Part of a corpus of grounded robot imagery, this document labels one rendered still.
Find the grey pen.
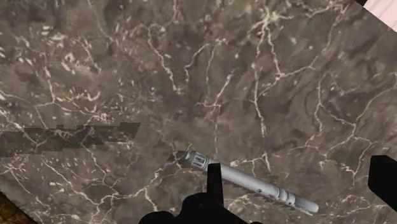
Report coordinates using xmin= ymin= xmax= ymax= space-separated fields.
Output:
xmin=183 ymin=150 xmax=320 ymax=216

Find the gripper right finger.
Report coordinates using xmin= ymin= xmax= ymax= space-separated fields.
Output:
xmin=367 ymin=155 xmax=397 ymax=213

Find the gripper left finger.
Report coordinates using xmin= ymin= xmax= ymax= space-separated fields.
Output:
xmin=181 ymin=163 xmax=227 ymax=224

